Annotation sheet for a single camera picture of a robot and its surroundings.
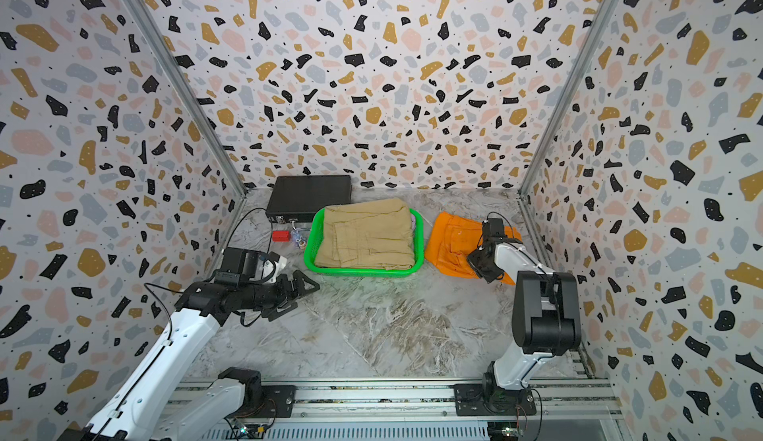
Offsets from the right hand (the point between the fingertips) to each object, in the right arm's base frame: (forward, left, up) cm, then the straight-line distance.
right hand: (475, 264), depth 96 cm
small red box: (+12, +68, -3) cm, 70 cm away
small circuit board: (-46, +60, -2) cm, 75 cm away
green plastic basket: (+7, +53, +5) cm, 53 cm away
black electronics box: (+31, +65, -2) cm, 72 cm away
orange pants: (+10, +7, -1) cm, 12 cm away
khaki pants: (+9, +33, +4) cm, 35 cm away
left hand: (-19, +46, +15) cm, 52 cm away
